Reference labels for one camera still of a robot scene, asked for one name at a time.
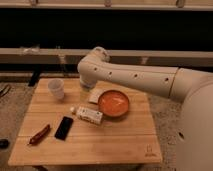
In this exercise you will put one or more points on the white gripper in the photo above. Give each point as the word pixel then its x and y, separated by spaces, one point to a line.
pixel 87 83

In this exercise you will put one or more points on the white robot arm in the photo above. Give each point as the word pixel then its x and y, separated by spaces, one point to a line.
pixel 193 89

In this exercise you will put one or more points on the orange ceramic bowl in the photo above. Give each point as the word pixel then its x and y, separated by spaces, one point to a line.
pixel 113 103

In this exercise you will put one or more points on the beige square sponge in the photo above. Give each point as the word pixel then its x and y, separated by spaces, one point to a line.
pixel 94 95

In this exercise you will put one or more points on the white paper cup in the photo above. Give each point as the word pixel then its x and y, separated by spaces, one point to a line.
pixel 56 88

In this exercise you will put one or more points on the wooden table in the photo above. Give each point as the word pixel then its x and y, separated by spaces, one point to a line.
pixel 130 139

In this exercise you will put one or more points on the black smartphone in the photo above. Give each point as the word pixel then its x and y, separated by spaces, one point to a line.
pixel 64 127

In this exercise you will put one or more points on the red sausage stick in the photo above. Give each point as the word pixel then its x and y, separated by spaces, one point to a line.
pixel 39 136

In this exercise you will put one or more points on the black round object on floor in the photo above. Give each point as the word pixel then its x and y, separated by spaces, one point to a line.
pixel 4 143

